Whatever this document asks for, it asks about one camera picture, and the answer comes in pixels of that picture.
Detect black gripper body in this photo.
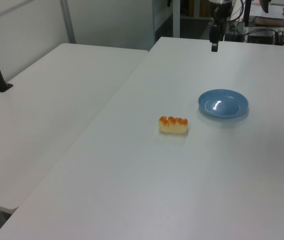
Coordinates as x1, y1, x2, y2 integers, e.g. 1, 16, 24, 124
212, 3, 233, 27

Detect toy bread with orange top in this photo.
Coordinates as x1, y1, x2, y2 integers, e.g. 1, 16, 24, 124
158, 115, 189, 135

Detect grey metal shelf frame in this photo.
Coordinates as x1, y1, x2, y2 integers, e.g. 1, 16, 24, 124
152, 0, 182, 42

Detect black monitor stand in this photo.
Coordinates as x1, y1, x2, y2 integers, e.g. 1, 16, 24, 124
242, 0, 253, 27

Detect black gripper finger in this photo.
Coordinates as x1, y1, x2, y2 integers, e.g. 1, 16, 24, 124
209, 20, 219, 53
219, 23, 227, 42

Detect blue plate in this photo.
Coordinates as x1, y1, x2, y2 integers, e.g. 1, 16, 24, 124
197, 88, 249, 119

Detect white side table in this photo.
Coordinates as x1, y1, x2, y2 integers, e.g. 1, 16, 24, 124
0, 42, 149, 210

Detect black electronics box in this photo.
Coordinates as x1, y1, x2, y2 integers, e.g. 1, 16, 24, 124
247, 29, 277, 45

